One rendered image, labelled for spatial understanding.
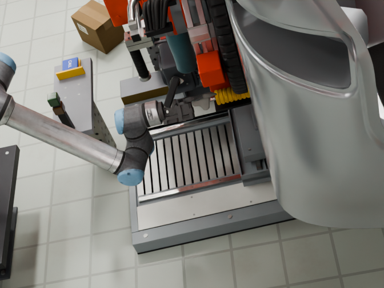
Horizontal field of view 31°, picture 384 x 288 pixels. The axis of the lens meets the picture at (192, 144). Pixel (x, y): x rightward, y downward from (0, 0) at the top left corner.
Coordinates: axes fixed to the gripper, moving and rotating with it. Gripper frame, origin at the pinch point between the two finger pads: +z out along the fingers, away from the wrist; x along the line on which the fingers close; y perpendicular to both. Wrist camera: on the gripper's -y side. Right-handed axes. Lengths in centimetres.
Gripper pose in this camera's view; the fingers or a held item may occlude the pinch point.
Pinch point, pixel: (212, 92)
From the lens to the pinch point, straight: 251.3
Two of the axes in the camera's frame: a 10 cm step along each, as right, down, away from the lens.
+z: 9.7, -2.3, -1.1
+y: 2.4, 9.7, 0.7
